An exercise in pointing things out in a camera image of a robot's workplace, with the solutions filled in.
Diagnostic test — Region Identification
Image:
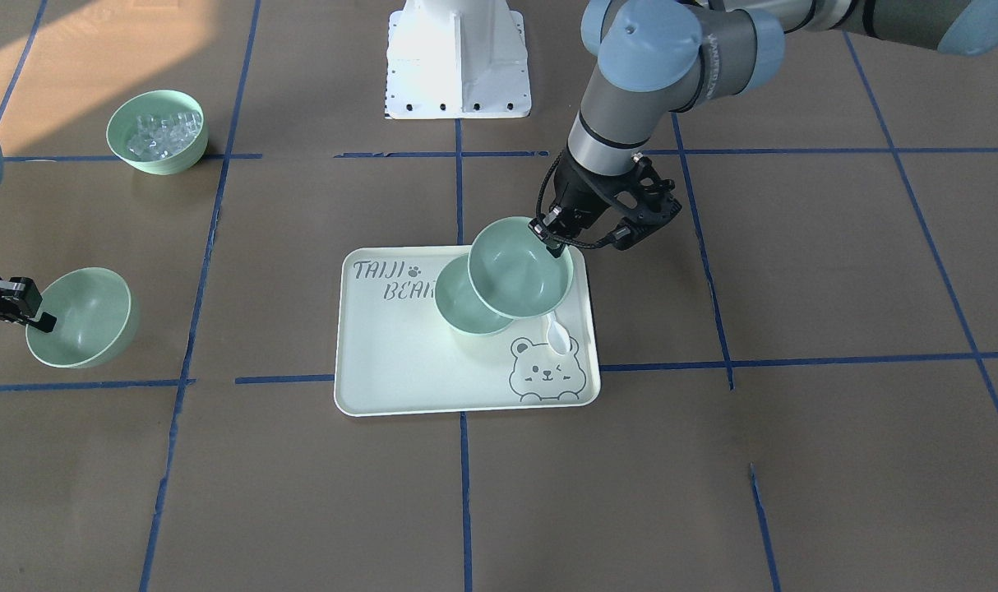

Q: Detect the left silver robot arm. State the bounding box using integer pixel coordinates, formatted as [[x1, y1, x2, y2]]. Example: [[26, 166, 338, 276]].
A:
[[529, 1, 998, 256]]

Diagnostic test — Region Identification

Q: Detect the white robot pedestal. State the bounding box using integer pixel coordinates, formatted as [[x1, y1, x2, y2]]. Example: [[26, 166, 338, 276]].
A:
[[384, 1, 533, 120]]

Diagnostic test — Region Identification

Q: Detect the green bowl with ice cubes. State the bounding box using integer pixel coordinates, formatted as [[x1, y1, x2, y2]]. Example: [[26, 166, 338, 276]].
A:
[[107, 90, 209, 176]]

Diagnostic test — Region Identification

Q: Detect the cream bear tray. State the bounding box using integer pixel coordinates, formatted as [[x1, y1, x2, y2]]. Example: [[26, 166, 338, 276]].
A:
[[335, 246, 601, 416]]

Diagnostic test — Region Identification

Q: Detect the green bowl on tray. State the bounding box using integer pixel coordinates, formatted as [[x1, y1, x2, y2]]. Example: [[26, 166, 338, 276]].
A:
[[434, 252, 514, 336]]

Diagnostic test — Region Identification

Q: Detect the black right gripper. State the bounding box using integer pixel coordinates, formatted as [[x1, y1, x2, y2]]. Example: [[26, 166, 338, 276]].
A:
[[0, 276, 57, 334]]

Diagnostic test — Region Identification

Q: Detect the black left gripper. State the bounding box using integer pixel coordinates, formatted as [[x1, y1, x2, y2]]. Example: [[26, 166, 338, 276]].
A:
[[529, 148, 656, 247]]

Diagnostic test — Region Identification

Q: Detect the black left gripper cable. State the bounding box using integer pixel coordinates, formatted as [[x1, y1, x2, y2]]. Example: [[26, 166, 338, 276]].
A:
[[535, 148, 567, 219]]

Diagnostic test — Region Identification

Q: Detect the white plastic spoon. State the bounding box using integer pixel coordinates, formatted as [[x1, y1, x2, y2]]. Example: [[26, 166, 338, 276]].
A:
[[547, 311, 573, 356]]

